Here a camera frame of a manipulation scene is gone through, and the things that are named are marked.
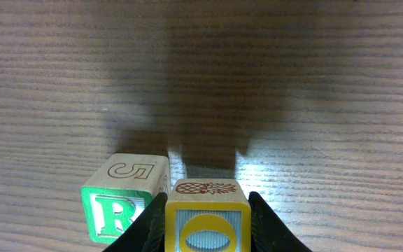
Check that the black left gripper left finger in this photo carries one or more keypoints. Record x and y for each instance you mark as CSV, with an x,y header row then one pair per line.
x,y
146,233

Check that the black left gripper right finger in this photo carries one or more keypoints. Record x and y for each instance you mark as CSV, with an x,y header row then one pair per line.
x,y
268,232

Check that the green R block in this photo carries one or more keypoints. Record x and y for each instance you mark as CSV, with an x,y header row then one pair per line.
x,y
120,190

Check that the yellow O block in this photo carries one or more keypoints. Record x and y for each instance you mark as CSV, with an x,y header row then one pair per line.
x,y
207,214

